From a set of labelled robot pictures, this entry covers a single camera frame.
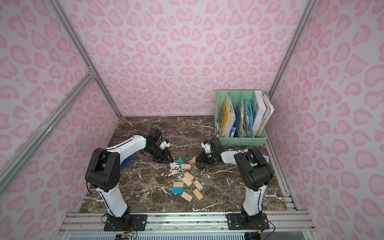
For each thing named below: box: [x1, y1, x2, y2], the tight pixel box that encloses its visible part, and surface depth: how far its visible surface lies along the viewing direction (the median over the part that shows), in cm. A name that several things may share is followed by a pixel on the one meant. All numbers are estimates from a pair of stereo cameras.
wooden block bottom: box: [181, 191, 193, 202], surface depth 82 cm
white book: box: [252, 90, 275, 137], surface depth 94 cm
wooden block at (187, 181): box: [182, 176, 193, 187], surface depth 88 cm
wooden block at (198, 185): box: [193, 179, 204, 191], surface depth 87 cm
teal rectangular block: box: [171, 187, 184, 194], surface depth 84 cm
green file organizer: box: [214, 90, 270, 146], surface depth 97 cm
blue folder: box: [245, 100, 256, 133], surface depth 91 cm
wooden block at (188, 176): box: [184, 171, 194, 181], surface depth 90 cm
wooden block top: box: [181, 164, 191, 170], surface depth 93 cm
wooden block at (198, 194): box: [192, 188, 204, 201], surface depth 83 cm
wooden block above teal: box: [173, 182, 184, 188], surface depth 86 cm
